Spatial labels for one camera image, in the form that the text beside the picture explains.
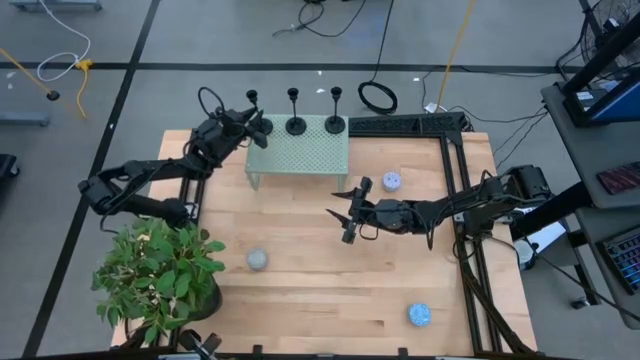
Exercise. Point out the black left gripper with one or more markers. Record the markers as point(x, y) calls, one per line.
point(222, 131)

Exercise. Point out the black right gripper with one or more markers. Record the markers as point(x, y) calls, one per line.
point(390, 215)

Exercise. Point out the tall black metal candlestick holder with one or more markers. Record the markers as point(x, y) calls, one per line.
point(251, 95)
point(335, 125)
point(295, 126)

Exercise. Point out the lilac dotted round ceramic holder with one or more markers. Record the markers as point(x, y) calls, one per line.
point(391, 181)

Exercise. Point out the grey patterned round ceramic holder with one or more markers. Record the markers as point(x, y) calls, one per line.
point(257, 259)

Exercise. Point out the blue round ceramic holder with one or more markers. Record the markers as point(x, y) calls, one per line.
point(419, 314)

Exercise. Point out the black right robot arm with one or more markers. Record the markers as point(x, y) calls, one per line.
point(450, 207)

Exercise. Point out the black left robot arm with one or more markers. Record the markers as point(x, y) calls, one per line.
point(145, 169)

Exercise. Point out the green perforated metal riser shelf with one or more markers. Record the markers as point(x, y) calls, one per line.
point(300, 155)

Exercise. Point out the white power adapter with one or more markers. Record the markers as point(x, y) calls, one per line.
point(435, 107)

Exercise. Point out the green potted plant black pot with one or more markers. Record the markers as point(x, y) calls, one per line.
point(157, 280)

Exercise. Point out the white cup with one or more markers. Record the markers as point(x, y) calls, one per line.
point(524, 255)

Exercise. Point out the yellow pole with black foot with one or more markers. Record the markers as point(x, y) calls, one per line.
point(52, 95)

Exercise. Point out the grey furniture base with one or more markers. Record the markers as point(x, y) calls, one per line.
point(55, 5)
point(22, 118)

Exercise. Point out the grey desk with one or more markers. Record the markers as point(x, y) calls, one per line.
point(627, 307)
point(585, 150)

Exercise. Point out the black stand leg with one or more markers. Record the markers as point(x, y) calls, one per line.
point(583, 270)

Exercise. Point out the black chair base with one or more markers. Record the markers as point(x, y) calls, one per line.
point(6, 167)

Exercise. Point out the dark red patterned pad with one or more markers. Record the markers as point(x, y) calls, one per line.
point(622, 178)

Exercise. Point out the backlit rainbow keyboard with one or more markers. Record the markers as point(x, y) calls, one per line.
point(625, 260)

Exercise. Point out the monitor with blue screen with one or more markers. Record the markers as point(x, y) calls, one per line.
point(620, 102)

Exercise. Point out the black diagonal beam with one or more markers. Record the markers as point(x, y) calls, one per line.
point(600, 55)

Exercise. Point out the black floor fan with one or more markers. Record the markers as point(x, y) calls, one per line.
point(625, 15)

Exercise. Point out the black aluminium extrusion frame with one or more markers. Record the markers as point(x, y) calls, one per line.
point(400, 124)

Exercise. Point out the small black table bracket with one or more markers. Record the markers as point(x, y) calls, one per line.
point(402, 353)
point(257, 352)

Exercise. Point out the black clamp bracket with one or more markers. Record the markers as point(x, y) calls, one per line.
point(210, 344)

